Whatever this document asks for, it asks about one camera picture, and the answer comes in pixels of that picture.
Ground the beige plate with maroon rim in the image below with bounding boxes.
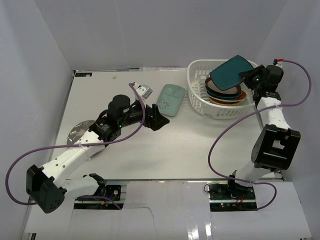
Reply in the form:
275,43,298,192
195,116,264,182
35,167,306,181
205,77,242,95

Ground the dark teal square plate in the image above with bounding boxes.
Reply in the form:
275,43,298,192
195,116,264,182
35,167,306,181
209,55,253,91

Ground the light blue rectangular plate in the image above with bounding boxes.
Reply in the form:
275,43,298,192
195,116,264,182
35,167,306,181
156,84,186,117

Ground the teal scalloped round plate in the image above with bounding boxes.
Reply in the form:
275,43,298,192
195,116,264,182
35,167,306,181
206,90,242,100

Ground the orange woven round plate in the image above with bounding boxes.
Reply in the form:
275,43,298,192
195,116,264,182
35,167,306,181
209,99,241,107

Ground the silver metallic round plate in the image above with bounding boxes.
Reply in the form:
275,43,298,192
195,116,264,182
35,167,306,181
67,120,95,146

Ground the red and teal wave plate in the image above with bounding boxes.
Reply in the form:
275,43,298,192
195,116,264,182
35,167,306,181
208,91,247,103

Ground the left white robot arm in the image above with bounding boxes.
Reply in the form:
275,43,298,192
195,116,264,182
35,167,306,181
26,94,170,214

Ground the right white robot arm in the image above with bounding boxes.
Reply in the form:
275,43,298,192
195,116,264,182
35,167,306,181
225,63,301,200

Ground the white plastic dish bin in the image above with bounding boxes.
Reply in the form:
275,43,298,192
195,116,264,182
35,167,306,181
186,59,255,120

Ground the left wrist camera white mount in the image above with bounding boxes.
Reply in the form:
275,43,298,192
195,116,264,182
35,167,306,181
133,82,153,100

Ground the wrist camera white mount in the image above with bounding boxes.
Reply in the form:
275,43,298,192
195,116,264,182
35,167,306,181
133,82,153,100
273,58,284,69

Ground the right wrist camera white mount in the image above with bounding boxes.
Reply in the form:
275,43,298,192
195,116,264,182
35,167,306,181
273,58,284,69

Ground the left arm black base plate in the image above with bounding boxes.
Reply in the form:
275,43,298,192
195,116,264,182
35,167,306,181
74,184,123,208

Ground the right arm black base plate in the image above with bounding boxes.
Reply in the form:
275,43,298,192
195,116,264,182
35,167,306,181
203,182,258,213

